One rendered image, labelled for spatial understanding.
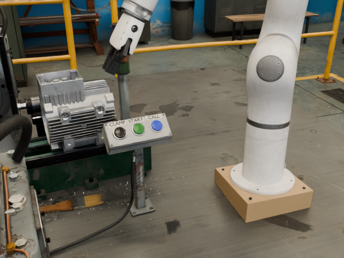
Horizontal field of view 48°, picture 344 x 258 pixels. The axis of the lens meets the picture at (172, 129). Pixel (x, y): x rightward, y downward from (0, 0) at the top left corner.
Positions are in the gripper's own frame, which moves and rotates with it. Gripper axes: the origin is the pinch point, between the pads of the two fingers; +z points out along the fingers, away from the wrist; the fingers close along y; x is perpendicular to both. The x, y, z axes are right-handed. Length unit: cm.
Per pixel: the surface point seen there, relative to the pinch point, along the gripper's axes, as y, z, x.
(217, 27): 438, -57, -296
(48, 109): -1.5, 18.0, 11.5
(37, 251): -65, 16, 22
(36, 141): 12.3, 34.4, 7.2
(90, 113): -2.6, 14.9, 0.4
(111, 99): -1.1, 9.1, -4.1
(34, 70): 384, 103, -56
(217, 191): -21, 20, -41
